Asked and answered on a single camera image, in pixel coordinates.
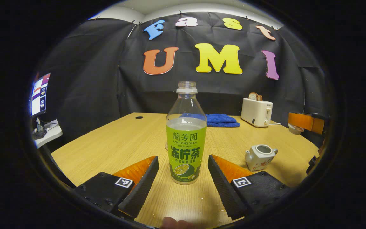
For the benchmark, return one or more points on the white floral teacup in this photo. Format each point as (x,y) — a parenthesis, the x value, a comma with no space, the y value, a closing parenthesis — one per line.
(259,160)

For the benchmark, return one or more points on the black backdrop cloth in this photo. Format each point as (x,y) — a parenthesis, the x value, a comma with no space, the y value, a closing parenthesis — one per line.
(91,79)

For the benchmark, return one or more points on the dark desk object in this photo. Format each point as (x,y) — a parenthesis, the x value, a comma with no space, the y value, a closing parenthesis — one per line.
(39,132)

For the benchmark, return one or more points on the green label water bottle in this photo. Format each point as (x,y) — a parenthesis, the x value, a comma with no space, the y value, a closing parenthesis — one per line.
(186,152)

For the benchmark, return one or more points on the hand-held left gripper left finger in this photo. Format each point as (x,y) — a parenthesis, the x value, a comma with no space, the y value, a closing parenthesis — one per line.
(141,189)

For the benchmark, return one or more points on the white toaster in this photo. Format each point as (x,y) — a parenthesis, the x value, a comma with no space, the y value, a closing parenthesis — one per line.
(254,111)

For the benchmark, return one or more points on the blue towel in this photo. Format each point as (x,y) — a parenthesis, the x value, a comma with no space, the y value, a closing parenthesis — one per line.
(221,120)

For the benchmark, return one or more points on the brown bread slice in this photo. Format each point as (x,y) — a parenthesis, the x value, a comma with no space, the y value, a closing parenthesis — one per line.
(259,97)

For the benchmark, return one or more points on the small white desk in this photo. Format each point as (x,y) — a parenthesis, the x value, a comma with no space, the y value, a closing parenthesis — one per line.
(51,133)

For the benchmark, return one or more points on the computer monitor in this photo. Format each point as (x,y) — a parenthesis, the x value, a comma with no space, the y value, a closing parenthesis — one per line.
(40,95)

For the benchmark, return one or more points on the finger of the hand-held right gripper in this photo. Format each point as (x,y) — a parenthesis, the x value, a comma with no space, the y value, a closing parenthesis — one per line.
(303,121)

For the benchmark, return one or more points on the pale bread slice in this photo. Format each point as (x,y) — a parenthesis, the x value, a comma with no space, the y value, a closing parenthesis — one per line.
(252,96)

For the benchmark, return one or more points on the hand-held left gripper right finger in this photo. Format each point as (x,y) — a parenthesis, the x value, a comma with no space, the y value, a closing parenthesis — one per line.
(222,187)

